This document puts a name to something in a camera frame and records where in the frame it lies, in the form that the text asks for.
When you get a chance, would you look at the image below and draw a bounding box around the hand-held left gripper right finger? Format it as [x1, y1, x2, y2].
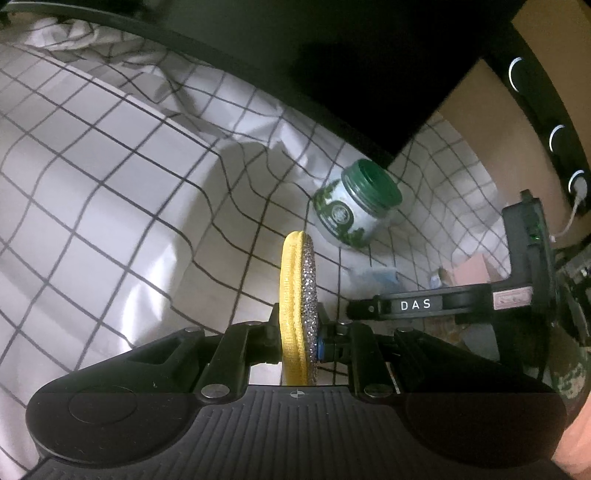
[318, 305, 467, 401]

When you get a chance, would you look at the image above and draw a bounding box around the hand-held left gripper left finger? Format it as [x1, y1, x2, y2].
[124, 302, 283, 403]

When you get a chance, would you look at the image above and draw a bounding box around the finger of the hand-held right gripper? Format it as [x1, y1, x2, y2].
[346, 283, 494, 325]

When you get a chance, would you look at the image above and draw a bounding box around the yellow scrub sponge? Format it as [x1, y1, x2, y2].
[280, 230, 324, 386]

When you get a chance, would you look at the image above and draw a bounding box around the person's right forearm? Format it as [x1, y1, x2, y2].
[540, 357, 591, 480]

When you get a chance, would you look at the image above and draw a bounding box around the pink box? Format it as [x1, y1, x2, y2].
[452, 253, 502, 288]

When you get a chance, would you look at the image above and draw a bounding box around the green lid glass jar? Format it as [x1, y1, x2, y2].
[312, 159, 403, 250]

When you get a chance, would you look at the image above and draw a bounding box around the black device with rings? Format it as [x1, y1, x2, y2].
[482, 18, 591, 208]

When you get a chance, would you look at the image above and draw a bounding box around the white checkered cloth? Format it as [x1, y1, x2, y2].
[0, 14, 513, 472]

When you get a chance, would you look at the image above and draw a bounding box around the black monitor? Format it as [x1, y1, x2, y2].
[0, 0, 513, 158]

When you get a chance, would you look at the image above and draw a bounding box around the white cable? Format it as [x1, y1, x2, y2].
[550, 185, 588, 241]

